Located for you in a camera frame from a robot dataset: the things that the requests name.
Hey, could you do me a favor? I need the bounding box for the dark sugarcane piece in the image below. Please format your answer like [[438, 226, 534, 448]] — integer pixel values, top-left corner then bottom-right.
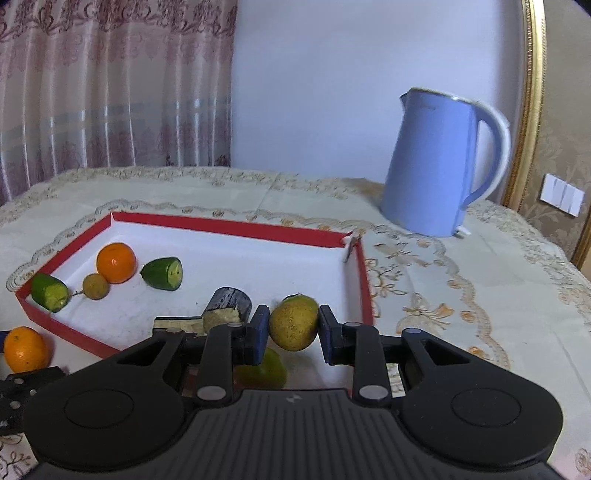
[[201, 287, 252, 334], [152, 316, 205, 336]]

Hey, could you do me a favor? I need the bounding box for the orange mandarin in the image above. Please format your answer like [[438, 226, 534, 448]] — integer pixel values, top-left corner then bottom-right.
[[95, 242, 137, 284], [3, 326, 50, 373]]

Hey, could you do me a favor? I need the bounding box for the green tomato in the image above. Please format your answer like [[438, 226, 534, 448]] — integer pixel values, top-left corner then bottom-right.
[[233, 348, 287, 390]]

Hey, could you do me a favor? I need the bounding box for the yellow-brown longan fruit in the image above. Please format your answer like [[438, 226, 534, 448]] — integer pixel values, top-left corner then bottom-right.
[[269, 294, 318, 352], [82, 273, 110, 300]]

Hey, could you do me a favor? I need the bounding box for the green cucumber piece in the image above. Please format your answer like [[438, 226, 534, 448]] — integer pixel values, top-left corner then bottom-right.
[[140, 257, 183, 291], [31, 272, 70, 313]]

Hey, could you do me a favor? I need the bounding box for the red cardboard tray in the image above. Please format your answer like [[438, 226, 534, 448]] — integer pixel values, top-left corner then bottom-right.
[[9, 211, 374, 358]]

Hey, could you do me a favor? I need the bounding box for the blue electric kettle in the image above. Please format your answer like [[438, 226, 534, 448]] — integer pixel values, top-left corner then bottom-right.
[[380, 87, 512, 237]]

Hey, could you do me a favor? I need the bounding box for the floral pink curtain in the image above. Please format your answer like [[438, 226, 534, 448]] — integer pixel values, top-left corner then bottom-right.
[[1, 0, 238, 202]]

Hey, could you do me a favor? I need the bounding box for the white wall switch panel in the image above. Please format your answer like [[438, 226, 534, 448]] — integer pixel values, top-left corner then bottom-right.
[[540, 174, 585, 217]]

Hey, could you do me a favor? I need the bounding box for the gold wall moulding frame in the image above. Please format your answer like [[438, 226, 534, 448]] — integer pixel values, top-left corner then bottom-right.
[[501, 1, 590, 274]]

